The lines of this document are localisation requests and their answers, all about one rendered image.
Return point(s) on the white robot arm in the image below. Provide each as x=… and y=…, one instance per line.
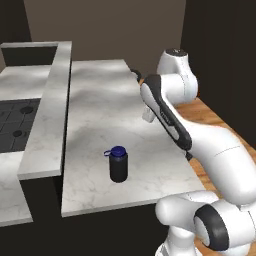
x=220, y=156

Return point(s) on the black bottle with blue lid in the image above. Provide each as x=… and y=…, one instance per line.
x=118, y=166

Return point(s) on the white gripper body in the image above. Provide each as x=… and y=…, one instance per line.
x=148, y=115

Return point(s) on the black hob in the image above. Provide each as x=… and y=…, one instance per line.
x=13, y=123

